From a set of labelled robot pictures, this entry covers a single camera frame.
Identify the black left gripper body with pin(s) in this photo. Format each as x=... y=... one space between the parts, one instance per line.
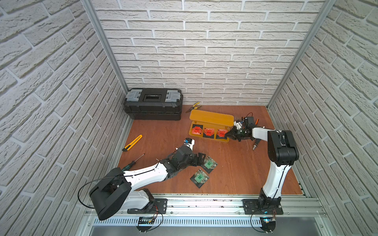
x=194 y=158

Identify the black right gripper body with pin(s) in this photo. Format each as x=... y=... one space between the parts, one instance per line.
x=239 y=133

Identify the red tea bag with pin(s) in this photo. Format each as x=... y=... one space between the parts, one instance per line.
x=197 y=130
x=221 y=134
x=208 y=133

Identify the green tea bag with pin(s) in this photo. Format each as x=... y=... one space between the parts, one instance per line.
x=209 y=166
x=199 y=178

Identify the green tea bag front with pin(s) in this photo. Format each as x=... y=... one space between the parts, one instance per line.
x=199 y=178

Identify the red tea bag front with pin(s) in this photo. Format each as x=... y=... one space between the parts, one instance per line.
x=208 y=133

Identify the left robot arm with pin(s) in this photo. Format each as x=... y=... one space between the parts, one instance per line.
x=123 y=190

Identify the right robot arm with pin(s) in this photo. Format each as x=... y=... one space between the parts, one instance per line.
x=282 y=152

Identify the yellow wooden two-tier shelf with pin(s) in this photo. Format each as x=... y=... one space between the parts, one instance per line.
x=211 y=120

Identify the black orange ratchet screwdriver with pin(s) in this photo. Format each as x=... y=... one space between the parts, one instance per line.
x=257 y=141

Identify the yellow black small pliers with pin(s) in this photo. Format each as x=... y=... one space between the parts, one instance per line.
x=194 y=107

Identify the yellow utility knife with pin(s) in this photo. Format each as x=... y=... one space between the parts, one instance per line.
x=131 y=144

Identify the black plastic toolbox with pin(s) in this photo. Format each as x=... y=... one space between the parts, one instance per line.
x=154 y=104

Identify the left controller board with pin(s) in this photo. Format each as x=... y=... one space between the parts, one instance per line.
x=145 y=224

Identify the controller board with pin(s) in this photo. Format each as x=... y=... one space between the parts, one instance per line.
x=145 y=224
x=268 y=225

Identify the right controller board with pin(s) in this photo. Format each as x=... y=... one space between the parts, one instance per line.
x=268 y=225

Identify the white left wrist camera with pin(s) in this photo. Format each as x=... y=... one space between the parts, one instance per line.
x=189 y=143

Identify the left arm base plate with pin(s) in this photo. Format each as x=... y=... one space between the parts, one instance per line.
x=159 y=205

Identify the aluminium front rail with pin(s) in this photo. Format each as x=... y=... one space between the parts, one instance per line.
x=232 y=205

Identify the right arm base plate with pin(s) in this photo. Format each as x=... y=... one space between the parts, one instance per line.
x=259 y=206

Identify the green handled screwdriver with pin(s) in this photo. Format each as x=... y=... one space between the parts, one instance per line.
x=130 y=165

